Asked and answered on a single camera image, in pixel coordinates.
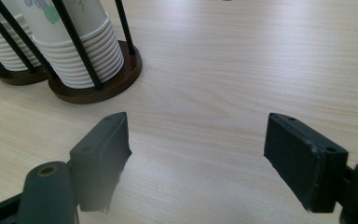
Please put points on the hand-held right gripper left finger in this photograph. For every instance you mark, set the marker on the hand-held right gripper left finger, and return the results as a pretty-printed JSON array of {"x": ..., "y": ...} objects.
[{"x": 99, "y": 161}]

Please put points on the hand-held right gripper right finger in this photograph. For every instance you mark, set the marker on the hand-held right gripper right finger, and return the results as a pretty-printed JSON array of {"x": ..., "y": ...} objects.
[{"x": 301, "y": 168}]

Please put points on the dark wooden double cup holder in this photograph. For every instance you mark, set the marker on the dark wooden double cup holder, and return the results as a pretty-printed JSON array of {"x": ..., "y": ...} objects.
[{"x": 127, "y": 72}]

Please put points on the stack of paper cups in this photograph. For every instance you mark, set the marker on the stack of paper cups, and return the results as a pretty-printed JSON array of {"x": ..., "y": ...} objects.
[
  {"x": 48, "y": 34},
  {"x": 3, "y": 46}
]

